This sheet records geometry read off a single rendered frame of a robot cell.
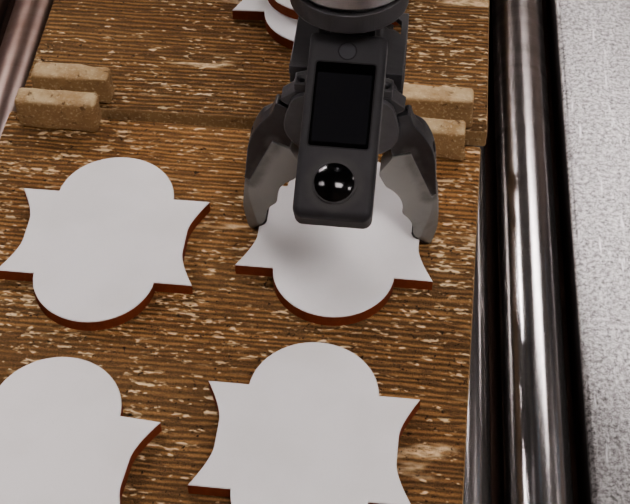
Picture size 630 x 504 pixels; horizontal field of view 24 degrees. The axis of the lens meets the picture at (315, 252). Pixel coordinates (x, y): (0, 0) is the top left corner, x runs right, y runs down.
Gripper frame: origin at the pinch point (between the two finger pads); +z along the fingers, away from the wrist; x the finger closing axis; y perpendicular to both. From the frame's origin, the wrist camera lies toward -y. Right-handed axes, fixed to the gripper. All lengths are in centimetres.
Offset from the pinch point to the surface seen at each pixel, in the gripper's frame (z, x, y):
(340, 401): -0.5, -1.5, -14.2
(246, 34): 0.6, 9.5, 21.2
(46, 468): -0.3, 15.2, -21.0
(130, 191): -0.4, 14.8, 2.2
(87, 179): -0.3, 18.0, 3.0
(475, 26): 0.5, -8.4, 24.2
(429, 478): 0.5, -7.3, -18.4
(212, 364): 0.6, 6.9, -11.5
